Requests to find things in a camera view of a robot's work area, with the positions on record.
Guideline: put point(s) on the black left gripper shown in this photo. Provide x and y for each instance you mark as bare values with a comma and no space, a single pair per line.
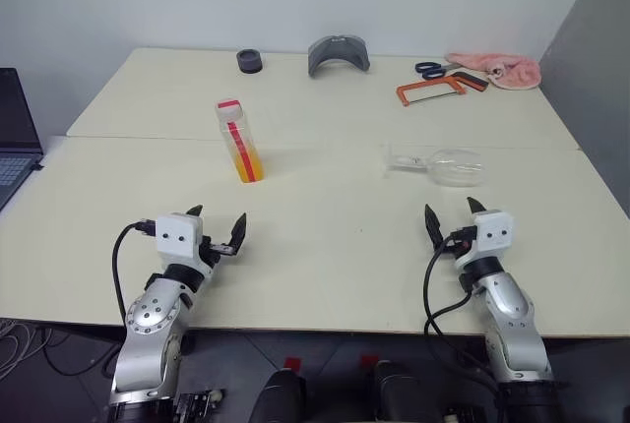
209,248

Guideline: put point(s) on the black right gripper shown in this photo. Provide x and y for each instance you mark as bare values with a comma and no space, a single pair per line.
465,236

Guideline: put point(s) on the clear wine glass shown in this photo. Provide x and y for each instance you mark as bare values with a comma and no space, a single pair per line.
455,169

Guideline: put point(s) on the plastic bottle with orange liquid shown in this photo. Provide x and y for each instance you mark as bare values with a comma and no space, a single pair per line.
243,152

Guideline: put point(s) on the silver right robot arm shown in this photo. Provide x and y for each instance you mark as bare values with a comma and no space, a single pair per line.
512,315

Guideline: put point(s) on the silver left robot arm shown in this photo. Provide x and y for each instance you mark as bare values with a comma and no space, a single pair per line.
147,315

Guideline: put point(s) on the orange hacksaw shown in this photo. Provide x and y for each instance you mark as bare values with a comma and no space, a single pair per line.
433,86

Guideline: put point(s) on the pink cloth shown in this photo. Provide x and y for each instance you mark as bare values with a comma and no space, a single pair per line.
512,71

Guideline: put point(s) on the black round tape roll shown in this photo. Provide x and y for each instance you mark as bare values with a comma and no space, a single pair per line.
249,63

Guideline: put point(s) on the black device with white knob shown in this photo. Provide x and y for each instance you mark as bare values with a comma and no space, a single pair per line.
197,403

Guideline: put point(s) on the dark rounded shape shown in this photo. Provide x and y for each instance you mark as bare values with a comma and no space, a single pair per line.
278,398
398,393

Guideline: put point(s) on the grey partition panel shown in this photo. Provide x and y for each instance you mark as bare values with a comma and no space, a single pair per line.
590,74

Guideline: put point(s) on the grey curved visor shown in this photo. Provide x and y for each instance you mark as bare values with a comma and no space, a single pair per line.
339,49

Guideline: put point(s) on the dark laptop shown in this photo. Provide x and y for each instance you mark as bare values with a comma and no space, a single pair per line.
15,113

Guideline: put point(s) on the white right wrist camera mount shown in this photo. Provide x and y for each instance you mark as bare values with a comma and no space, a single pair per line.
492,231

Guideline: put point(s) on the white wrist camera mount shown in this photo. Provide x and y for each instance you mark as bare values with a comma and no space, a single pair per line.
492,231
174,236

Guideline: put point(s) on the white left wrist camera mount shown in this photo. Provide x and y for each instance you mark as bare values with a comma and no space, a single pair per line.
174,236

